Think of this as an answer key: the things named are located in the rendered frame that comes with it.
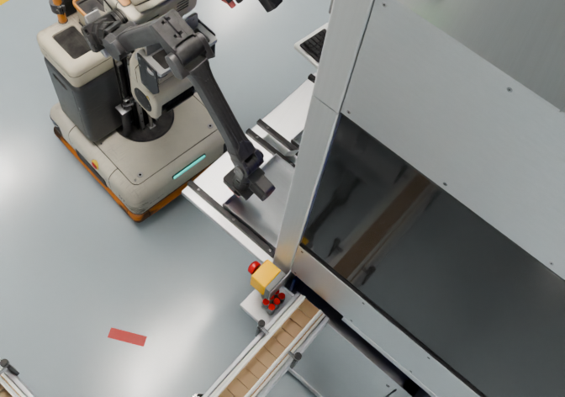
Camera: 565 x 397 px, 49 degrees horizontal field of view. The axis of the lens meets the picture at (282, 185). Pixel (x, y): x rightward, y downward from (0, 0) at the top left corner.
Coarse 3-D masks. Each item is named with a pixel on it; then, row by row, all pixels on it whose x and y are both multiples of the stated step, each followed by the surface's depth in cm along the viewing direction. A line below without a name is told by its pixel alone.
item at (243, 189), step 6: (234, 168) 194; (228, 174) 193; (234, 174) 193; (228, 180) 192; (234, 180) 190; (234, 186) 192; (240, 186) 189; (246, 186) 189; (240, 192) 192; (246, 192) 192; (252, 192) 192; (246, 198) 191
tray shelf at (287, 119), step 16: (288, 96) 226; (304, 96) 227; (272, 112) 222; (288, 112) 223; (304, 112) 223; (256, 128) 218; (272, 128) 219; (288, 128) 219; (256, 144) 215; (224, 160) 211; (208, 176) 207; (192, 192) 204; (208, 192) 204; (224, 192) 205; (208, 208) 201; (224, 224) 199; (240, 240) 197; (256, 256) 195
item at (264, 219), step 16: (272, 160) 211; (272, 176) 209; (288, 176) 210; (272, 192) 206; (288, 192) 207; (224, 208) 201; (240, 208) 202; (256, 208) 203; (272, 208) 203; (256, 224) 200; (272, 224) 201; (272, 240) 198
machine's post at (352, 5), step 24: (336, 0) 92; (360, 0) 88; (336, 24) 95; (360, 24) 92; (336, 48) 99; (336, 72) 103; (312, 96) 113; (336, 96) 108; (312, 120) 118; (336, 120) 113; (312, 144) 124; (312, 168) 130; (312, 192) 137; (288, 216) 155; (288, 240) 165; (288, 264) 176
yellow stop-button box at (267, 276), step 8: (264, 264) 178; (272, 264) 178; (256, 272) 177; (264, 272) 177; (272, 272) 177; (280, 272) 177; (256, 280) 176; (264, 280) 176; (272, 280) 176; (280, 280) 176; (256, 288) 180; (264, 288) 176; (272, 288) 175; (264, 296) 180
